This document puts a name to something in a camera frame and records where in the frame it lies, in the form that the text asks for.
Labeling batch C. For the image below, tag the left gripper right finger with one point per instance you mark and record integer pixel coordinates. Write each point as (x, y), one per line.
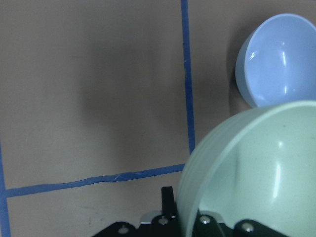
(209, 224)

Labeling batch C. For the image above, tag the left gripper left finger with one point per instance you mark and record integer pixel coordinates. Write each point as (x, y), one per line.
(161, 223)

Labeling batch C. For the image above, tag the green plastic bowl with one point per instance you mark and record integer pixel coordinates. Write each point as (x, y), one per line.
(259, 165)

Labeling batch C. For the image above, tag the blue plastic bowl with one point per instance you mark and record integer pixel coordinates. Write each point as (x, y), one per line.
(277, 62)

